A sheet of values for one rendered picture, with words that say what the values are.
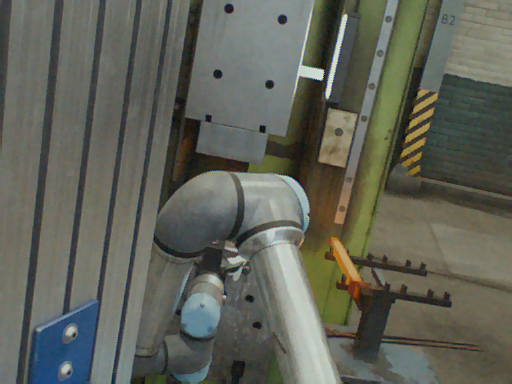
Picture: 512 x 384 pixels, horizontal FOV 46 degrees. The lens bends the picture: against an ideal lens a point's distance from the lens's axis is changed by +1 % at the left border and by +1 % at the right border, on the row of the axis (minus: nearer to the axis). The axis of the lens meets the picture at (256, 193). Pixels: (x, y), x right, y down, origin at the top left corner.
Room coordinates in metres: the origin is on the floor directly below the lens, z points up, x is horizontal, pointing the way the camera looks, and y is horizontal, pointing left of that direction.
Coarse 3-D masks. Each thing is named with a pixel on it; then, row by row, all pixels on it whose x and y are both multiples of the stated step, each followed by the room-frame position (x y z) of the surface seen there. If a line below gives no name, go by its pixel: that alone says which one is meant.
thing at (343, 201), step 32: (352, 0) 1.87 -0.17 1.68; (384, 0) 1.87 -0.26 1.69; (416, 0) 1.88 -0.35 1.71; (384, 32) 1.87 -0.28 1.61; (416, 32) 1.88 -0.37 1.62; (352, 64) 1.87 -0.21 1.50; (384, 64) 1.87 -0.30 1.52; (320, 96) 2.02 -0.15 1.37; (352, 96) 1.87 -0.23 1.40; (384, 96) 1.88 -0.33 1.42; (320, 128) 1.87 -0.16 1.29; (384, 128) 1.88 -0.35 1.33; (352, 160) 1.87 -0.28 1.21; (384, 160) 1.88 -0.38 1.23; (320, 192) 1.87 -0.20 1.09; (352, 192) 1.87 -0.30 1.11; (320, 224) 1.87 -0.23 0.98; (352, 224) 1.88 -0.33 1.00; (320, 256) 1.87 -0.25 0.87; (320, 288) 1.87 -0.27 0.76
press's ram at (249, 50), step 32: (224, 0) 1.72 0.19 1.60; (256, 0) 1.72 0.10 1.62; (288, 0) 1.72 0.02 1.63; (224, 32) 1.72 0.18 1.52; (256, 32) 1.72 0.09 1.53; (288, 32) 1.72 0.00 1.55; (224, 64) 1.72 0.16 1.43; (256, 64) 1.72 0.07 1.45; (288, 64) 1.72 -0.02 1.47; (192, 96) 1.72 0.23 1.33; (224, 96) 1.72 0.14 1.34; (256, 96) 1.72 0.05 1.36; (288, 96) 1.72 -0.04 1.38; (256, 128) 1.72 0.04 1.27
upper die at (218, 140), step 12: (204, 132) 1.72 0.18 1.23; (216, 132) 1.72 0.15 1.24; (228, 132) 1.72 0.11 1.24; (240, 132) 1.72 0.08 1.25; (252, 132) 1.72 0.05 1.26; (264, 132) 1.74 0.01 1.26; (204, 144) 1.72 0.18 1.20; (216, 144) 1.72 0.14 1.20; (228, 144) 1.72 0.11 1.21; (240, 144) 1.72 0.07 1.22; (252, 144) 1.72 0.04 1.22; (264, 144) 1.72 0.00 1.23; (216, 156) 1.72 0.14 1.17; (228, 156) 1.72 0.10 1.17; (240, 156) 1.72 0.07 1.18; (252, 156) 1.72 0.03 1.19
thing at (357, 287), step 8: (336, 240) 1.77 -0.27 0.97; (336, 248) 1.69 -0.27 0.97; (336, 256) 1.66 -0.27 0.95; (344, 256) 1.64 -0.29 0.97; (344, 264) 1.57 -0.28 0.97; (352, 264) 1.58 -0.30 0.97; (344, 272) 1.55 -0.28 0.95; (352, 272) 1.52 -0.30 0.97; (352, 280) 1.46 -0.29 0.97; (360, 280) 1.48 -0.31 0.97; (352, 288) 1.44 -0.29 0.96; (360, 288) 1.39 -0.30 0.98; (368, 288) 1.40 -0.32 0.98; (352, 296) 1.43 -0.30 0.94; (360, 296) 1.40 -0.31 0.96; (368, 296) 1.36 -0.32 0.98; (360, 304) 1.38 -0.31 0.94
